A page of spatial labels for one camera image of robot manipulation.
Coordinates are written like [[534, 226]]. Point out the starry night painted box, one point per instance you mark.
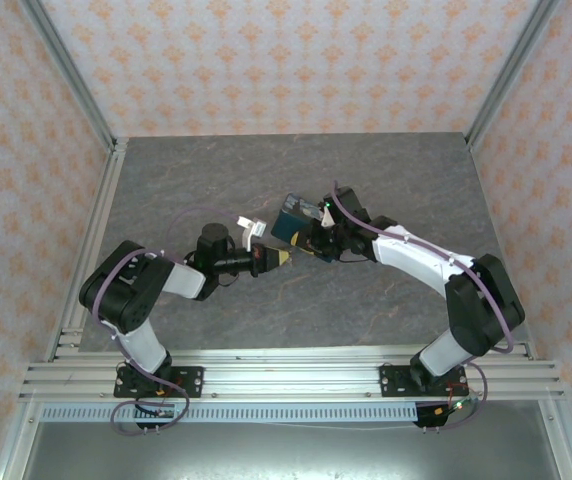
[[286, 222]]

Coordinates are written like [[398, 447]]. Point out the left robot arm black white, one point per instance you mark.
[[126, 290]]

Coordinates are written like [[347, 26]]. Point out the small circuit board with LED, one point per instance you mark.
[[166, 412], [458, 405]]

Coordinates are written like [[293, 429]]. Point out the grey sheet metal panel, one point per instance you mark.
[[291, 455]]

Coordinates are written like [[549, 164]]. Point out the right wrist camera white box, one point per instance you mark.
[[328, 220]]

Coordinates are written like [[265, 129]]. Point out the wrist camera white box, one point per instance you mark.
[[328, 220], [255, 227]]

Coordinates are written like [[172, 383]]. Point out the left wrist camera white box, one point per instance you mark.
[[255, 227]]

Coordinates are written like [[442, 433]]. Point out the aluminium mounting rail beam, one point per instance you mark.
[[291, 375]]

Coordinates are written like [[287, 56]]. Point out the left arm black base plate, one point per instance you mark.
[[191, 382]]

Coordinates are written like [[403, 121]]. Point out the aluminium side rail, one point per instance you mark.
[[106, 200]]

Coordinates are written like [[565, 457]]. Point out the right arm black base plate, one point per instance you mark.
[[393, 382]]

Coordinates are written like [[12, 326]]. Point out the aluminium frame post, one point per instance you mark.
[[508, 75], [73, 80]]

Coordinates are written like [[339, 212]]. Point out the aluminium frame strut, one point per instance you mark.
[[13, 445], [566, 445]]

